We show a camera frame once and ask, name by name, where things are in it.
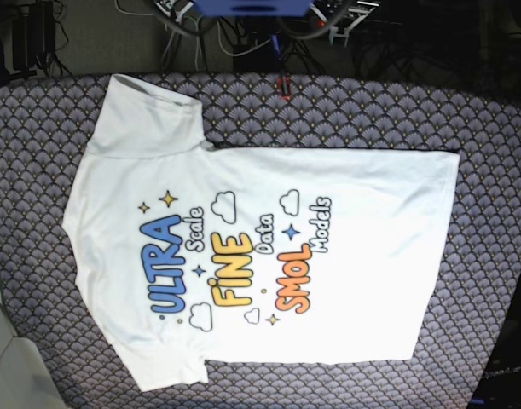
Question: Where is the white printed T-shirt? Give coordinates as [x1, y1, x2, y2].
[62, 74, 460, 391]

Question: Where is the red table clamp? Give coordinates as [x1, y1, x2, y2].
[276, 75, 292, 100]

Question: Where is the blue box at top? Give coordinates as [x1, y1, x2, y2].
[194, 0, 311, 16]

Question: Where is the patterned fan-print tablecloth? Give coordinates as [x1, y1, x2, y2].
[0, 73, 521, 408]

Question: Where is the black device with logo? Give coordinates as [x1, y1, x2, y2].
[468, 314, 521, 409]

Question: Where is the white cable on floor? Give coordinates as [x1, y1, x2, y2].
[114, 0, 274, 72]

